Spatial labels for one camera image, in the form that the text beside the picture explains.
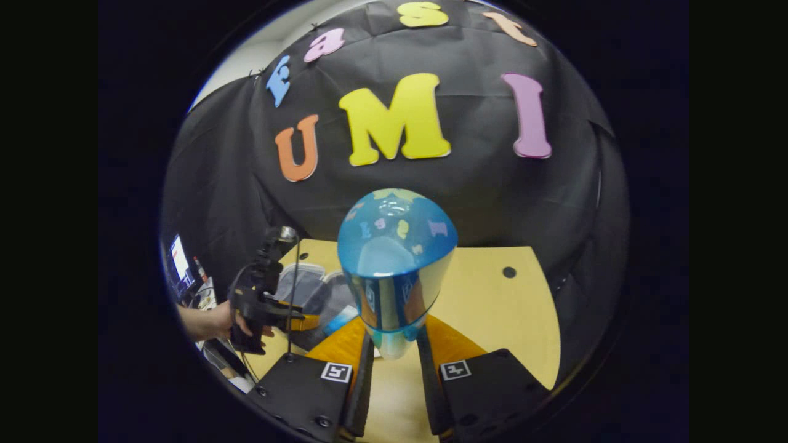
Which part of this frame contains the computer monitor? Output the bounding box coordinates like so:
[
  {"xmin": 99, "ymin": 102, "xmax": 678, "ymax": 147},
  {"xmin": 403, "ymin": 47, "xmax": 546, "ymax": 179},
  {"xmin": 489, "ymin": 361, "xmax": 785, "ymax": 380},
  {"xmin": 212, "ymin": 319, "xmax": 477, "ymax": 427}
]
[{"xmin": 167, "ymin": 234, "xmax": 196, "ymax": 293}]

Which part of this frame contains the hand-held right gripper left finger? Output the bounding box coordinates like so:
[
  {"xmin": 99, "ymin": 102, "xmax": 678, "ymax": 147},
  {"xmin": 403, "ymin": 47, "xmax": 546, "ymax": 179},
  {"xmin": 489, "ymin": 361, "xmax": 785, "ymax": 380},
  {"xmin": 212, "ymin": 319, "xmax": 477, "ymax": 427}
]
[{"xmin": 246, "ymin": 315, "xmax": 375, "ymax": 443}]

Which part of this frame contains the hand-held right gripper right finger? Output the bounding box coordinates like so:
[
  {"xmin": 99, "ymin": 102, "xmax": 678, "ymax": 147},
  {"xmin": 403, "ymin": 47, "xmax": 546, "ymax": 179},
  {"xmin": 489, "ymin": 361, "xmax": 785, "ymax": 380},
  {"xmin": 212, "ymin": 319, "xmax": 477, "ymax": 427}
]
[{"xmin": 416, "ymin": 314, "xmax": 555, "ymax": 443}]

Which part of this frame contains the blue capped bottle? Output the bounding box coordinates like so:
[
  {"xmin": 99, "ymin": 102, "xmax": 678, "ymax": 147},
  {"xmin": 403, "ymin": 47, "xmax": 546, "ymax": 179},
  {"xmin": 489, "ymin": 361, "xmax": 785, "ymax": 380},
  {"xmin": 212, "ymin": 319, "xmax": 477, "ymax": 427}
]
[{"xmin": 337, "ymin": 188, "xmax": 459, "ymax": 361}]

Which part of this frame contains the black backdrop cloth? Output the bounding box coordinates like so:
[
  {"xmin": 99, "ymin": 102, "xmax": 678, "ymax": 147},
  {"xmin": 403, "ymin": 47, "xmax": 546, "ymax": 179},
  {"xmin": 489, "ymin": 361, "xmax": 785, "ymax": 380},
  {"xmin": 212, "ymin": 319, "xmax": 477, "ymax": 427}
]
[{"xmin": 161, "ymin": 0, "xmax": 630, "ymax": 394}]

